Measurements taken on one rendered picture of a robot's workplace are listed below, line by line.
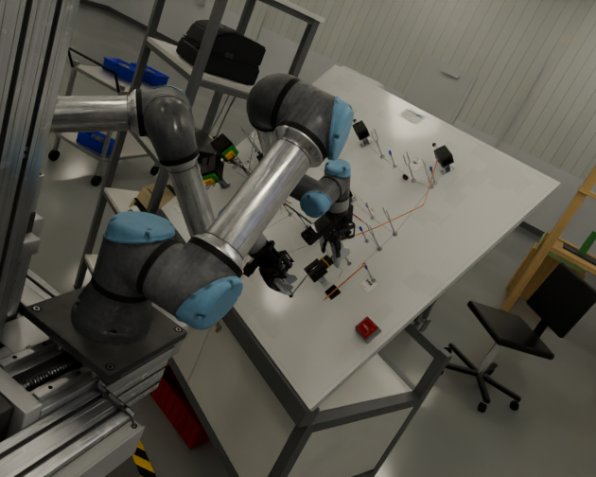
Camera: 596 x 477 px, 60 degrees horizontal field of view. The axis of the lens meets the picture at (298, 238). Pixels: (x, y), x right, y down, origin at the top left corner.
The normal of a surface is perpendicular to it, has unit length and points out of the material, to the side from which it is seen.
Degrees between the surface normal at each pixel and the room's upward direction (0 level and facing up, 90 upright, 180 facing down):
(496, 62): 90
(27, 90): 90
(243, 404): 90
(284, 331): 54
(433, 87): 90
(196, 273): 46
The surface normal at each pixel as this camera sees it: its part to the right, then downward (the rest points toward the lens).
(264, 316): -0.37, -0.55
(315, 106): -0.03, -0.39
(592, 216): -0.42, 0.18
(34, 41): 0.82, 0.50
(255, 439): -0.75, -0.06
